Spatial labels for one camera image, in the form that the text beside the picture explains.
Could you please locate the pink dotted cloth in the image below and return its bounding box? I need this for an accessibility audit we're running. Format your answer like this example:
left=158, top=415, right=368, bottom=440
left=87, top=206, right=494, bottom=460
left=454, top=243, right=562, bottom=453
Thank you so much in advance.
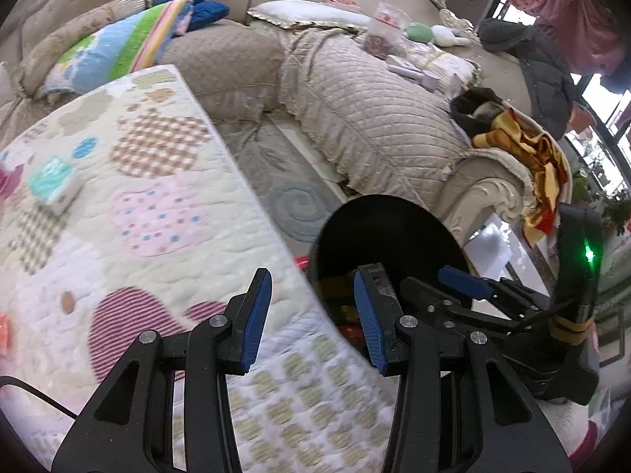
left=508, top=0, right=624, bottom=74

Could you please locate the black jacket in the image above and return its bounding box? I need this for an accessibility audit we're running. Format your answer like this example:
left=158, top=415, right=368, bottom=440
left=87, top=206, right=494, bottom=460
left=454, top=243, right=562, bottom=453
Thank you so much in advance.
left=478, top=17, right=577, bottom=141

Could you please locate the grey patterned rug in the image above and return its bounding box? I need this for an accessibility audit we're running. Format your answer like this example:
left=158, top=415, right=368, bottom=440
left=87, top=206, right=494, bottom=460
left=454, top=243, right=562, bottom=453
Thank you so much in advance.
left=231, top=123, right=356, bottom=242

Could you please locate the black cable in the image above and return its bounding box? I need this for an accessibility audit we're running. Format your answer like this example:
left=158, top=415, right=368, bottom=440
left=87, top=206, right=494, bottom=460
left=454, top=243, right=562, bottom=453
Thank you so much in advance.
left=0, top=376, right=75, bottom=417

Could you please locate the clear plastic bag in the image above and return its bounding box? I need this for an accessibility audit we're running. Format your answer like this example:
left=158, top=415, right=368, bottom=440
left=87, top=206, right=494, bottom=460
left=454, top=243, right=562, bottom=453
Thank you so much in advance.
left=362, top=2, right=410, bottom=57

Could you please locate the white pillow with trim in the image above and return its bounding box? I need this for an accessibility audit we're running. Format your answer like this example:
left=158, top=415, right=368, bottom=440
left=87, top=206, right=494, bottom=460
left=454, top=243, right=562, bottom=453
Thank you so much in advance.
left=246, top=0, right=373, bottom=30

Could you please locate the black bin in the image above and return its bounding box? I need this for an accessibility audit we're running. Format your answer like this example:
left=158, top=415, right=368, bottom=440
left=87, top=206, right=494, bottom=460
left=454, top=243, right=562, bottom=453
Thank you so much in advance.
left=306, top=196, right=473, bottom=370

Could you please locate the striped colourful pillow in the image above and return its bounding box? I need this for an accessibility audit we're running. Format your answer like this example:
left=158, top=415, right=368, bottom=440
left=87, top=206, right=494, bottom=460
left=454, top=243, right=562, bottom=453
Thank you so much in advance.
left=42, top=0, right=193, bottom=97

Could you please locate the blue cloth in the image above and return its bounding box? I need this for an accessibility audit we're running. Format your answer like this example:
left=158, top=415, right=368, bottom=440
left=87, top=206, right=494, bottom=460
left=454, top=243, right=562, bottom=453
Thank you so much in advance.
left=153, top=0, right=230, bottom=33

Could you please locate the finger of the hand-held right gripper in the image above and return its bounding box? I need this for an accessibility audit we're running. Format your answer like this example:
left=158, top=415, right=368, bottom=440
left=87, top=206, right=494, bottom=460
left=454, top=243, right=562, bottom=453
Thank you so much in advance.
left=400, top=277, right=523, bottom=338
left=438, top=265, right=553, bottom=313

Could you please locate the green potted plant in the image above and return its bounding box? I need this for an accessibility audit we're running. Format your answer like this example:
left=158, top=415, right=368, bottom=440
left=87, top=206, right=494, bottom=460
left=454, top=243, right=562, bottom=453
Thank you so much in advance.
left=572, top=158, right=631, bottom=237

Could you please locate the yellow red cloth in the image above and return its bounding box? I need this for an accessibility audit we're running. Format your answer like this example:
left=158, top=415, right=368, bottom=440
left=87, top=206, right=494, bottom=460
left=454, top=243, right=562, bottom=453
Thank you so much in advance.
left=470, top=108, right=568, bottom=247

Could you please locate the beige tufted sofa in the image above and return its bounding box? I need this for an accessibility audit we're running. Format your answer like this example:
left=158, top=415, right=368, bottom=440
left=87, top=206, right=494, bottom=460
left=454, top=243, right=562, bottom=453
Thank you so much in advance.
left=0, top=0, right=575, bottom=257

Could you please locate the teal white small box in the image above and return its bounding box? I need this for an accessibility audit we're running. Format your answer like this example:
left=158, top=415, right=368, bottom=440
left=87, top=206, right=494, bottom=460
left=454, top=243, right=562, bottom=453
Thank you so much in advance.
left=27, top=156, right=80, bottom=214

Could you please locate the black fur-lined slipper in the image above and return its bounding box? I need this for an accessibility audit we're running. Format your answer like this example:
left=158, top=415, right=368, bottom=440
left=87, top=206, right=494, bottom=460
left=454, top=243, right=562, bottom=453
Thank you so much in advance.
left=451, top=88, right=508, bottom=136

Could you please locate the green white plush toy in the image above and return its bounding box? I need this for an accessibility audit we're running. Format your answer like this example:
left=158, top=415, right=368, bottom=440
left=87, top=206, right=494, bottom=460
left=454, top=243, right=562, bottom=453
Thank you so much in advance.
left=404, top=20, right=471, bottom=49

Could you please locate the quilted patchwork table blanket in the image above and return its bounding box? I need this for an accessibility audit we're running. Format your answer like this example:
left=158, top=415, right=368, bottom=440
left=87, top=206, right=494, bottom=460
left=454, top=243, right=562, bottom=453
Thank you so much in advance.
left=0, top=64, right=400, bottom=473

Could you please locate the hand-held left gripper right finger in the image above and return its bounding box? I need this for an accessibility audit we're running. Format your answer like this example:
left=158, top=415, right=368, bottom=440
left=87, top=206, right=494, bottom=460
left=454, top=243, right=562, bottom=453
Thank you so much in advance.
left=353, top=263, right=573, bottom=473

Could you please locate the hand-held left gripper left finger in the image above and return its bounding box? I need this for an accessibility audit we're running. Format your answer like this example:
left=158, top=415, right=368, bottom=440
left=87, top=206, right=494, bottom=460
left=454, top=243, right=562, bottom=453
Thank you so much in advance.
left=52, top=267, right=273, bottom=473

